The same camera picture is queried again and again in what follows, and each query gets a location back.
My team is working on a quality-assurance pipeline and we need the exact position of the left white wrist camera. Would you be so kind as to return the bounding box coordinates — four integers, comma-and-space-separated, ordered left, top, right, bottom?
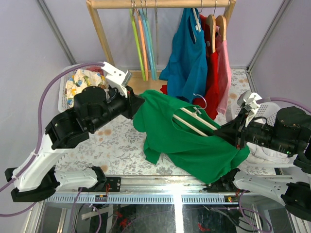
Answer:
101, 62, 132, 98

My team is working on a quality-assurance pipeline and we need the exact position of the cream white hanger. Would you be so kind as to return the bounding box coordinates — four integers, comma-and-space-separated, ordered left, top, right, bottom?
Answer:
173, 94, 220, 136

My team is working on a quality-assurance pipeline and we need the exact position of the white plastic basket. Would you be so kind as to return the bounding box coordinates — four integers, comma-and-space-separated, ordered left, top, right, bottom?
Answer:
58, 62, 108, 112
225, 101, 300, 169

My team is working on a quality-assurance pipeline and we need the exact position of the left white plastic basket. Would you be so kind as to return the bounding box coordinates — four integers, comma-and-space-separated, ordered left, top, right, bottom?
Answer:
58, 62, 108, 112

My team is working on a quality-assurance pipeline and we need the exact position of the white cloth in basket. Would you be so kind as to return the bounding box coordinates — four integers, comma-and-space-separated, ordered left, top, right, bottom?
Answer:
246, 142, 290, 164

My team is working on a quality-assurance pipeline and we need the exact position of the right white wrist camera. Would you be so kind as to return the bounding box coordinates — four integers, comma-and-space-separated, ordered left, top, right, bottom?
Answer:
237, 91, 262, 127

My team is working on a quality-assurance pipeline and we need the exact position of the red t shirt hanging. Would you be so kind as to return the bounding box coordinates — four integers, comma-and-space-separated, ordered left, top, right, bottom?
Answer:
159, 14, 221, 121

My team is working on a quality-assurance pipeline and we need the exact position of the green plastic hanger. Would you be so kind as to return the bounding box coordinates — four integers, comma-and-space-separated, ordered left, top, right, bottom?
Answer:
130, 0, 146, 81

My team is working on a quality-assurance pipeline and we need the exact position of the aluminium mounting rail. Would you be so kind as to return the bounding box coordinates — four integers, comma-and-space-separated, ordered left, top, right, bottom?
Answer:
45, 175, 238, 205

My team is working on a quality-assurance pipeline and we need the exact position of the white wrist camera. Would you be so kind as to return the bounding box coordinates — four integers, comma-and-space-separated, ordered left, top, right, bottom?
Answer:
101, 62, 132, 98
237, 91, 262, 127

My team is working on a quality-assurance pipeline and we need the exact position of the white hanger with blue shirt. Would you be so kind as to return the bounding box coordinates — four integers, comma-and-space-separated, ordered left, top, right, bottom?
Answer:
192, 8, 201, 32

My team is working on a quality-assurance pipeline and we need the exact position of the patterned cream cloth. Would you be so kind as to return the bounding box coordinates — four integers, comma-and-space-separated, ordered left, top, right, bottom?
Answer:
65, 68, 107, 108

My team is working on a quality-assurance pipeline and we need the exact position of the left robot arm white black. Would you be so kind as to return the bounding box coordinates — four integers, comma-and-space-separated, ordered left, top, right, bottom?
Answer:
5, 86, 145, 202

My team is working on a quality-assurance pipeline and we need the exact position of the right white plastic basket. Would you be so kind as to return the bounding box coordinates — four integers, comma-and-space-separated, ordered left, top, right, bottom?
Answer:
225, 101, 300, 169

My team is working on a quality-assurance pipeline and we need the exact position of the orange plastic hanger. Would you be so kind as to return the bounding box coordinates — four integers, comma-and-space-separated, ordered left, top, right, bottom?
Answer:
135, 8, 149, 81

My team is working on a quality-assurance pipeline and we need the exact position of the blue t shirt hanging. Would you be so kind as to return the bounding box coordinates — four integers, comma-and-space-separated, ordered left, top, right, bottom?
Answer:
159, 8, 207, 103

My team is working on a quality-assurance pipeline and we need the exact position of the dark red cloth in basket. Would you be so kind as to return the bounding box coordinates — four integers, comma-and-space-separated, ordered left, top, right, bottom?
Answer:
86, 66, 104, 75

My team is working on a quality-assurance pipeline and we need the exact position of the teal plastic hanger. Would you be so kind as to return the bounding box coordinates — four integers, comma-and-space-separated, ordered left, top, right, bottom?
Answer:
144, 0, 157, 81

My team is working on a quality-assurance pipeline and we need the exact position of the floral table cloth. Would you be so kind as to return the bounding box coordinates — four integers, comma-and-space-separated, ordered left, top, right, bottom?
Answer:
54, 68, 277, 176

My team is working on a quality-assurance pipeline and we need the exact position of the wooden clothes rack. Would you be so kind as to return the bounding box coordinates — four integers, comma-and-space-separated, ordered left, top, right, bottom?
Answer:
86, 0, 236, 95

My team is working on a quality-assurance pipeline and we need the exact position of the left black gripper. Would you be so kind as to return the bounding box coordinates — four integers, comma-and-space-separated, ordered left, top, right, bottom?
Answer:
90, 83, 145, 131

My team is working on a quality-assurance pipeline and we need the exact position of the wooden hanger with pink shirt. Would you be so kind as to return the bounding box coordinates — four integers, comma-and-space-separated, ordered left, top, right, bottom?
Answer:
211, 0, 227, 42

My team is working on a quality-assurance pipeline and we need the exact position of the pink t shirt hanging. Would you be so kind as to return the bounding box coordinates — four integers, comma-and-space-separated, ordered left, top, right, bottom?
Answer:
215, 26, 232, 115

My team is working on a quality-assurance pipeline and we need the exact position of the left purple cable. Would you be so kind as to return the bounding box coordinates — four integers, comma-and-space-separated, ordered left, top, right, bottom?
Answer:
0, 62, 105, 217

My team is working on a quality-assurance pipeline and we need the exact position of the green t shirt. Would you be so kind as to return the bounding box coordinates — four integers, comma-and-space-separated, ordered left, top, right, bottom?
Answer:
133, 90, 250, 183

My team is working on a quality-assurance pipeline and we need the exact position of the blue plastic hanger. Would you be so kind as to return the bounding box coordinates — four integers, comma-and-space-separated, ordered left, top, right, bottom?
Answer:
139, 4, 153, 79

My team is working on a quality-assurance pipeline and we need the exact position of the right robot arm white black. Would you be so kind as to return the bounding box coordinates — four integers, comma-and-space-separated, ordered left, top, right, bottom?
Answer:
213, 106, 311, 221

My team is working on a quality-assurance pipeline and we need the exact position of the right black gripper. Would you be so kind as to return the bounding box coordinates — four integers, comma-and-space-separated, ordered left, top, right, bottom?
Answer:
212, 107, 294, 153

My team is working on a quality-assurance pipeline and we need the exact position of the wooden hanger with red shirt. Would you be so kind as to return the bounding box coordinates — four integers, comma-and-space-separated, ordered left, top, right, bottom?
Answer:
200, 14, 216, 56

